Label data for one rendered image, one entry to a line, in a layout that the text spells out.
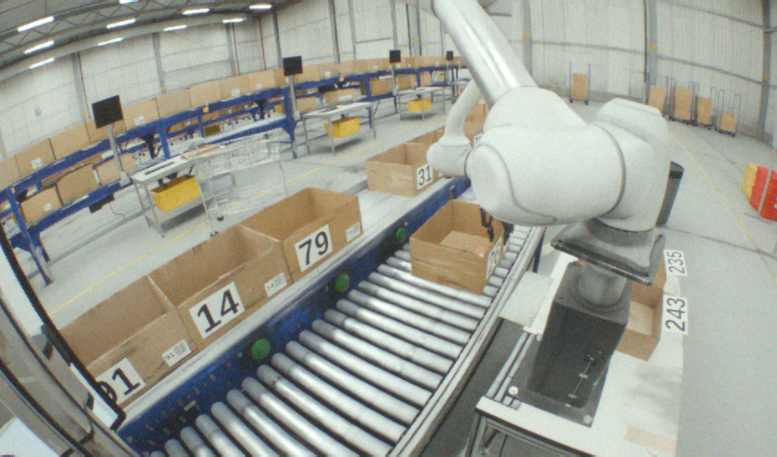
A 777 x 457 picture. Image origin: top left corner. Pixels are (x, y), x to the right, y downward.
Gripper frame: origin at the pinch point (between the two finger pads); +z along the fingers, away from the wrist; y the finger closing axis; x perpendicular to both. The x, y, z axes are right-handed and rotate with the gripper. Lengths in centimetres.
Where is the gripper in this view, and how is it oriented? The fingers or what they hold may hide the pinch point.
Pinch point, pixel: (498, 236)
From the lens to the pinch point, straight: 130.1
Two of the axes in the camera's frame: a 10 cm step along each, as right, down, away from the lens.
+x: 5.1, -7.0, 5.0
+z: 2.7, 6.8, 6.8
